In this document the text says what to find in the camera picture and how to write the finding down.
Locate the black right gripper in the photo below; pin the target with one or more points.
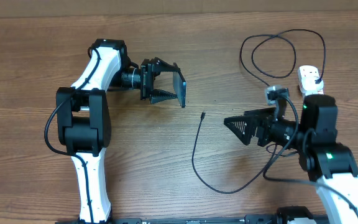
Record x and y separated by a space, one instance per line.
260 121

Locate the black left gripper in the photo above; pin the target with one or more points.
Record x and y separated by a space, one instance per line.
156 65

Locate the Galaxy smartphone teal screen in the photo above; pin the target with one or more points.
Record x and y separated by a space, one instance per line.
179 86

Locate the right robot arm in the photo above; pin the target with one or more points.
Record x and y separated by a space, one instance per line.
331 167

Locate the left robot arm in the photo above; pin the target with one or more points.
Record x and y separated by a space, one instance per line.
83 119

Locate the white charger plug adapter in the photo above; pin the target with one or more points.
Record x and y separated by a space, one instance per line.
308 86

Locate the white power strip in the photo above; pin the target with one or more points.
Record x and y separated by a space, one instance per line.
307 76

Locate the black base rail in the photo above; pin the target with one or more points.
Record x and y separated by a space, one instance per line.
291 214

